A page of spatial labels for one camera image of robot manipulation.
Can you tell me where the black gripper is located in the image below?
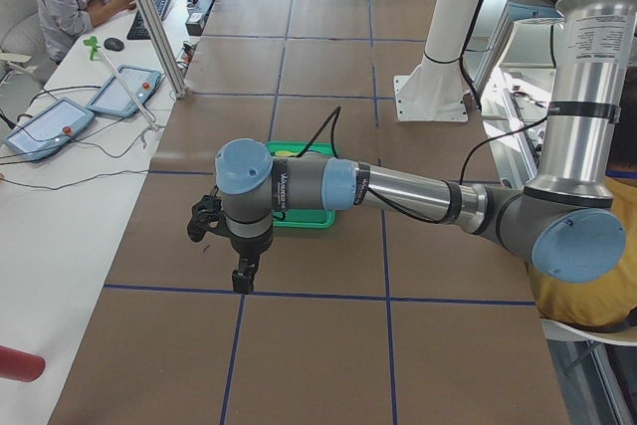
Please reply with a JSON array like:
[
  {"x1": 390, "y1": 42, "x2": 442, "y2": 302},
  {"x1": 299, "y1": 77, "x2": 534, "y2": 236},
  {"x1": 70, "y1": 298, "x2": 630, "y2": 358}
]
[{"x1": 230, "y1": 232, "x2": 273, "y2": 294}]

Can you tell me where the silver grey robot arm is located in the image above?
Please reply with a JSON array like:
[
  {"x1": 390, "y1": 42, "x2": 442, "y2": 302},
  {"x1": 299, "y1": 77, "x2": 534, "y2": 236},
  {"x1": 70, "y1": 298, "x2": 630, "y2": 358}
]
[{"x1": 187, "y1": 0, "x2": 636, "y2": 294}]

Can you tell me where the green plastic tray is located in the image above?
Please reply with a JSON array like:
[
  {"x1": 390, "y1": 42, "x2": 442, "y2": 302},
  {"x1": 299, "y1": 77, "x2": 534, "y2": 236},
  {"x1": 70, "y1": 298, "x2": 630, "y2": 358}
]
[{"x1": 266, "y1": 140, "x2": 336, "y2": 229}]

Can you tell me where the far blue teach pendant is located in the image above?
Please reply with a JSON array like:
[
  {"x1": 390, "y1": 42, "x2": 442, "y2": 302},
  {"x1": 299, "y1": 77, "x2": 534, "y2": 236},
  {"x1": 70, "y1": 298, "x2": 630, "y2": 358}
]
[{"x1": 87, "y1": 65, "x2": 161, "y2": 117}]

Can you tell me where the blue teach pendant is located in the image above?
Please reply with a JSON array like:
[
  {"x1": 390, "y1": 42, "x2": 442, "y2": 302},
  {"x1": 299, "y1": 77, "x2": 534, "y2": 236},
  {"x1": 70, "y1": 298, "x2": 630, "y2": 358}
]
[
  {"x1": 3, "y1": 98, "x2": 95, "y2": 161},
  {"x1": 87, "y1": 65, "x2": 161, "y2": 117}
]

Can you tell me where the near blue teach pendant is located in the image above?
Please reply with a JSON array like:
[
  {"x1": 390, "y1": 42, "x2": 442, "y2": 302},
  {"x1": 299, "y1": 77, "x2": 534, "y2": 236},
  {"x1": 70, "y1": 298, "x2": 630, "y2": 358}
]
[{"x1": 3, "y1": 98, "x2": 95, "y2": 161}]

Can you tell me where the red cylinder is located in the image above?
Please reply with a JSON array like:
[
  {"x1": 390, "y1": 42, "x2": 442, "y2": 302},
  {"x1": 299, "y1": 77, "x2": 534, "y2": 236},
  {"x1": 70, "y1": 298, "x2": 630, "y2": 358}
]
[{"x1": 0, "y1": 345, "x2": 46, "y2": 382}]

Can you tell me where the white grabber stick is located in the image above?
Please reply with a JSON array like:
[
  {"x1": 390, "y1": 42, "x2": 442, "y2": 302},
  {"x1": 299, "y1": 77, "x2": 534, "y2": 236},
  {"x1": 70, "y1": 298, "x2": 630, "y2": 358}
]
[{"x1": 100, "y1": 50, "x2": 161, "y2": 132}]

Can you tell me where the black computer mouse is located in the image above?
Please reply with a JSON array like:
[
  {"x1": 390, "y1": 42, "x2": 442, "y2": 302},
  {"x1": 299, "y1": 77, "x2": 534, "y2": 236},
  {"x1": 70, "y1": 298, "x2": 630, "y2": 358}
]
[{"x1": 104, "y1": 37, "x2": 124, "y2": 52}]

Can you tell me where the green toy figure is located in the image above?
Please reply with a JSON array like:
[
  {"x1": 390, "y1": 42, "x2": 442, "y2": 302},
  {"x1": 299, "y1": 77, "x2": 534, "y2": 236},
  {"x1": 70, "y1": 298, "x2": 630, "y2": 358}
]
[{"x1": 83, "y1": 36, "x2": 101, "y2": 61}]

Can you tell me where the black keyboard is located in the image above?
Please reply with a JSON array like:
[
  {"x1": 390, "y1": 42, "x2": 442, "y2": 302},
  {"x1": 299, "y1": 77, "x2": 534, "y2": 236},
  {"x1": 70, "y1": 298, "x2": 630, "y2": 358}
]
[{"x1": 125, "y1": 0, "x2": 174, "y2": 41}]

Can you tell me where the white office chair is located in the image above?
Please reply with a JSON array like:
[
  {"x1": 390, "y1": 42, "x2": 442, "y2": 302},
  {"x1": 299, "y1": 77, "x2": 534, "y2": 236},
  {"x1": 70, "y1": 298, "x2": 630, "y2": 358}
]
[{"x1": 1, "y1": 0, "x2": 57, "y2": 87}]

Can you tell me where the person in yellow shirt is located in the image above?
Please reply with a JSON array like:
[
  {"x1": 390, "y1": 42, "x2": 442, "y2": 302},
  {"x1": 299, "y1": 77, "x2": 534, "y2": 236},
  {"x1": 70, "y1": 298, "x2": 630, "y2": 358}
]
[{"x1": 527, "y1": 148, "x2": 637, "y2": 332}]

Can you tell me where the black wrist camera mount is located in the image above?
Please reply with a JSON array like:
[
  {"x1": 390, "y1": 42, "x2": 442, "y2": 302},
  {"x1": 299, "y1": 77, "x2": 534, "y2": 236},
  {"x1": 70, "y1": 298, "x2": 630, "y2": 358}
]
[{"x1": 186, "y1": 195, "x2": 226, "y2": 243}]

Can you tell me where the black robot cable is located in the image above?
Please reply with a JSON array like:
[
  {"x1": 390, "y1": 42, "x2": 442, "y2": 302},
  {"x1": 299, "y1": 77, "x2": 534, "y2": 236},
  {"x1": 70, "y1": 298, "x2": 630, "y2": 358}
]
[{"x1": 297, "y1": 106, "x2": 342, "y2": 159}]

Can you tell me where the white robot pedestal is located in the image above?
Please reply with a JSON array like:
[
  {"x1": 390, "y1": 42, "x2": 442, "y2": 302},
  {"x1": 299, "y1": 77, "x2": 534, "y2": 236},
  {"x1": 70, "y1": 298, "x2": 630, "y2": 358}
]
[{"x1": 394, "y1": 0, "x2": 484, "y2": 122}]

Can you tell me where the aluminium frame post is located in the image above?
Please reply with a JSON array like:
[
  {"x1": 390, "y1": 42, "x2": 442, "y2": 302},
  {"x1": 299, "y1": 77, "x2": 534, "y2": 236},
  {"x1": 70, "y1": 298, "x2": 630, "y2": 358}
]
[{"x1": 135, "y1": 0, "x2": 186, "y2": 99}]

